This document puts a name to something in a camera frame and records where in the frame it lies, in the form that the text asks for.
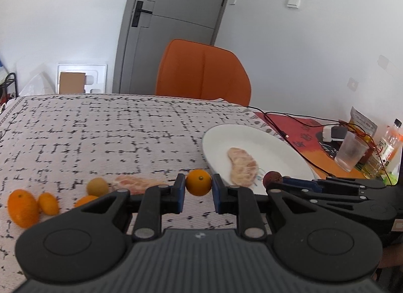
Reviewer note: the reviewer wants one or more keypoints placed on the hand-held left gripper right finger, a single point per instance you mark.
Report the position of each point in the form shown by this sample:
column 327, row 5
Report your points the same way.
column 217, row 193

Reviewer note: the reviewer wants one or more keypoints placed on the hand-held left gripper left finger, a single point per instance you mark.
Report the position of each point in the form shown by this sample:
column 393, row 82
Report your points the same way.
column 180, row 193

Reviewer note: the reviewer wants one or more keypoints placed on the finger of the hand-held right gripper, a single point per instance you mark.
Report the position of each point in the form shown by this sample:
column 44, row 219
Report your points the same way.
column 340, row 197
column 299, row 182

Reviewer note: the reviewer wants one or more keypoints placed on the round orange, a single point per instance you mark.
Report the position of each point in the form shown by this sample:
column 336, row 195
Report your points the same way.
column 198, row 183

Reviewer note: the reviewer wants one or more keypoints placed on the dark brown round fruit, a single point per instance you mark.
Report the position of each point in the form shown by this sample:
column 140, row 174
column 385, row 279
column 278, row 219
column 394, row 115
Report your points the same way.
column 272, row 178

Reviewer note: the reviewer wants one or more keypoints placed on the long peeled pomelo segment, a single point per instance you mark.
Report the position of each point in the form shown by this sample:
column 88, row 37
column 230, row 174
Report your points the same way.
column 242, row 165

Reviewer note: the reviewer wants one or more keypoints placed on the short peeled pomelo segment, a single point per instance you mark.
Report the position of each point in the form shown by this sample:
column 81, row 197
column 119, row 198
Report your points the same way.
column 135, row 183

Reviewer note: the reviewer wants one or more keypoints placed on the white plate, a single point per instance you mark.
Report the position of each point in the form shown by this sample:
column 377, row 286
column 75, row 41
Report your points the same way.
column 252, row 142

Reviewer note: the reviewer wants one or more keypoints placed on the yellow-green round fruit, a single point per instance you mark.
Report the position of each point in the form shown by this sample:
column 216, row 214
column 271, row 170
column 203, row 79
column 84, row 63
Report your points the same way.
column 97, row 186

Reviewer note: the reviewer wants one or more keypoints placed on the small round orange kumquat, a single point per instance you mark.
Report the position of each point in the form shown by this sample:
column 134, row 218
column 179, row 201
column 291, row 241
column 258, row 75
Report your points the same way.
column 84, row 201

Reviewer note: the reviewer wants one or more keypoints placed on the small oval orange kumquat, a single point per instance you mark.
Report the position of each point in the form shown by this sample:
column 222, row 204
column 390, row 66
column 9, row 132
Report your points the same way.
column 48, row 204

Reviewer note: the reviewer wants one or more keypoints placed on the large oval orange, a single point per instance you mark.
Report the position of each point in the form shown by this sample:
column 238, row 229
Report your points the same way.
column 22, row 208

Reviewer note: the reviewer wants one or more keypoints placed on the yellow oil bottle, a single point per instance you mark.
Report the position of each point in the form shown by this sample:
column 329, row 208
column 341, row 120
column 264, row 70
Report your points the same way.
column 373, row 165

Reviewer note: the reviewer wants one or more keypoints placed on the clear plastic cup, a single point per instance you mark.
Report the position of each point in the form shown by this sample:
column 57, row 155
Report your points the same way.
column 350, row 151

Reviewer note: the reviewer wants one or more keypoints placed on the orange printed cloth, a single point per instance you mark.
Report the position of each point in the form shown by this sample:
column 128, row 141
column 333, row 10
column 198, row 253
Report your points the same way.
column 299, row 132

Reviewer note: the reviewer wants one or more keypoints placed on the white charger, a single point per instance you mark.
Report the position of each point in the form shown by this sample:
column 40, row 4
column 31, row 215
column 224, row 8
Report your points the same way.
column 327, row 133

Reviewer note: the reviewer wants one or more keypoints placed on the dark grey device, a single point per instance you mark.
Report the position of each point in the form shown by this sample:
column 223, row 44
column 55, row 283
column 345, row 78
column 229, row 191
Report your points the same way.
column 340, row 133

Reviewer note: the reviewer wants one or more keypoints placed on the plastic bottle with orange cap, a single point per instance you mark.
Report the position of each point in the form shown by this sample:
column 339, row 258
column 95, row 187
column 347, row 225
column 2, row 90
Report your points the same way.
column 390, row 142

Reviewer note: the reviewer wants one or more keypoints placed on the grey snack bag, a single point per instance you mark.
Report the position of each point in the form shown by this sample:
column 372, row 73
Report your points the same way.
column 363, row 121

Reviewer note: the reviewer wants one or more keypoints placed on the black-and-white patterned tablecloth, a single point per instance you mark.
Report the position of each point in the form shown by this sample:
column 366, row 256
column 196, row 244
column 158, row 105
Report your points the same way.
column 94, row 129

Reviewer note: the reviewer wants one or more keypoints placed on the orange chair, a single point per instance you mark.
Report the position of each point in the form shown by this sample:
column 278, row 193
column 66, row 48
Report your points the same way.
column 201, row 69

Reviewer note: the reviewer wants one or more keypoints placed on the white foam packaging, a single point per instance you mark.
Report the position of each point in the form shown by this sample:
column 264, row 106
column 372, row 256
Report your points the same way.
column 94, row 74

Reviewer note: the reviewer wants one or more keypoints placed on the brown cardboard piece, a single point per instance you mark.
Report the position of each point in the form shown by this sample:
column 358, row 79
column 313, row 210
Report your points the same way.
column 72, row 82

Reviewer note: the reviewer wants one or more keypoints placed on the clear plastic bag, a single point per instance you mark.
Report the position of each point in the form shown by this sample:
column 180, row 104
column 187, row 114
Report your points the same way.
column 37, row 85

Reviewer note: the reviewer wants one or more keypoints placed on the grey door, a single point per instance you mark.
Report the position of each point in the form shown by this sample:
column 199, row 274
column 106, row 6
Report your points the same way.
column 176, row 3

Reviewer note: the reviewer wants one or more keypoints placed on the black metal rack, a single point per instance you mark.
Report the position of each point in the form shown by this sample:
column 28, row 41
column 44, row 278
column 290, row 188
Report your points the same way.
column 12, row 79

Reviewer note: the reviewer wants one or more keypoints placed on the white wall socket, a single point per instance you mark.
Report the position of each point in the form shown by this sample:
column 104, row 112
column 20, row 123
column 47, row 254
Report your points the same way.
column 353, row 84

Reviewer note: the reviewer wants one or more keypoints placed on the white light switch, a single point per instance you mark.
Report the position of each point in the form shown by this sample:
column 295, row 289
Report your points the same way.
column 293, row 1

